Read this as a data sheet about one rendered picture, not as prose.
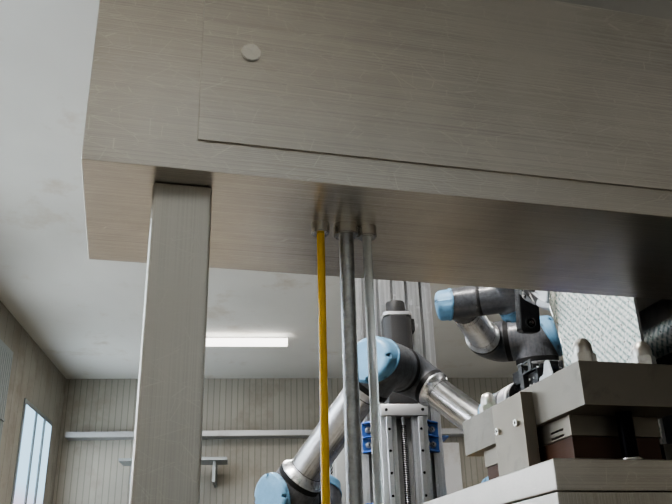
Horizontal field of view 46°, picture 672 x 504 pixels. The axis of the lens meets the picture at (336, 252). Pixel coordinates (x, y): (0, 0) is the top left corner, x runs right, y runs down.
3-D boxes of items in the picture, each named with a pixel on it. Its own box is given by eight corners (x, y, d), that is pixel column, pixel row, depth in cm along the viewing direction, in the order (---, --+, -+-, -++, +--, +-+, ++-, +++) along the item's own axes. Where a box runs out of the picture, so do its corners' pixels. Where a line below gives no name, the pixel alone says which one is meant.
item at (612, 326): (575, 426, 143) (561, 327, 150) (654, 394, 122) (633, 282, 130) (573, 426, 143) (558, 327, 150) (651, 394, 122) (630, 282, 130)
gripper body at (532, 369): (529, 357, 153) (502, 374, 164) (535, 401, 150) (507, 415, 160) (565, 359, 155) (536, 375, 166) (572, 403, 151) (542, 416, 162)
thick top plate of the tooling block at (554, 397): (548, 457, 143) (543, 423, 146) (690, 408, 108) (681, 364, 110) (465, 456, 140) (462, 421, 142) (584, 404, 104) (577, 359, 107)
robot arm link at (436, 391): (397, 385, 211) (543, 498, 178) (373, 377, 203) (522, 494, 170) (419, 347, 211) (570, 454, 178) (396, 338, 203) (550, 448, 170)
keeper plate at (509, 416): (510, 477, 123) (502, 406, 127) (541, 467, 114) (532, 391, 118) (495, 477, 122) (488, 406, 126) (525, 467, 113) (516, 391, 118)
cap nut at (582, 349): (590, 372, 113) (585, 342, 115) (604, 366, 110) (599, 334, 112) (567, 371, 112) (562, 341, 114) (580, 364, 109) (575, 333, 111)
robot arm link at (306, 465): (304, 536, 201) (429, 364, 194) (264, 534, 190) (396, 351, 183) (279, 503, 209) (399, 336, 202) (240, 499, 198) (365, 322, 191)
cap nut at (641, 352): (649, 375, 115) (643, 345, 117) (664, 368, 112) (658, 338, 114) (626, 374, 114) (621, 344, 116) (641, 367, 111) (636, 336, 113)
